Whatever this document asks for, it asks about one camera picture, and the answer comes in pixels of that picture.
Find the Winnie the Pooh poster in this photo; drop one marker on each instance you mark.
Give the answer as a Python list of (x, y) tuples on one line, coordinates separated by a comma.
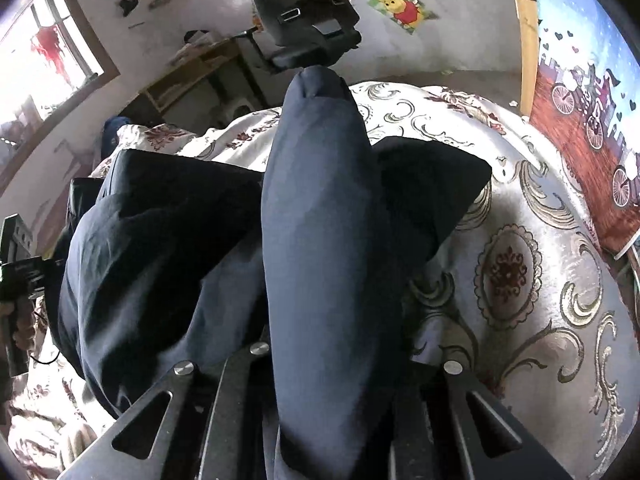
[(408, 14)]

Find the large navy blue jacket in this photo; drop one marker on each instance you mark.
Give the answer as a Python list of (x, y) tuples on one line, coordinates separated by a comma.
[(181, 259)]

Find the dark blue pillow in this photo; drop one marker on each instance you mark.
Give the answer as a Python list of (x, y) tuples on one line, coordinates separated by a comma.
[(109, 138)]

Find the red garment hanging outside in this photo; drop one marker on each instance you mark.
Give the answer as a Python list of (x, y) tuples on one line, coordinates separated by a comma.
[(46, 43)]

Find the person's left hand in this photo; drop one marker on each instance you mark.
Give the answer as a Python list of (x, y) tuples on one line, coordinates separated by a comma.
[(24, 332)]

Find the window with wooden frame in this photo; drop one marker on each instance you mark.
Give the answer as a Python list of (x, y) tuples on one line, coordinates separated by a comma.
[(35, 99)]

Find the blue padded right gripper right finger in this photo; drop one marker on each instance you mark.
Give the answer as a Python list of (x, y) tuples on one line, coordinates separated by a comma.
[(451, 427)]

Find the blue cartoon door curtain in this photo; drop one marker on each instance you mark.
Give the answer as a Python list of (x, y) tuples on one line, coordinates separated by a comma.
[(587, 104)]

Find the white floral bed quilt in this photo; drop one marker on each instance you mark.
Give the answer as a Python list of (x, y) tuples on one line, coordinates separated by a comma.
[(519, 294)]

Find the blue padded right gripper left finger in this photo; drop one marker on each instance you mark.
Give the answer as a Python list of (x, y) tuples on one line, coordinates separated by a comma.
[(189, 425)]

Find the black office chair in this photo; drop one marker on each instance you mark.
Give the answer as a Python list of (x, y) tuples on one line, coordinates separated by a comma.
[(306, 32)]

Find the wooden desk with shelves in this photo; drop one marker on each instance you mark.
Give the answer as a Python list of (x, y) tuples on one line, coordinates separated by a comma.
[(205, 90)]

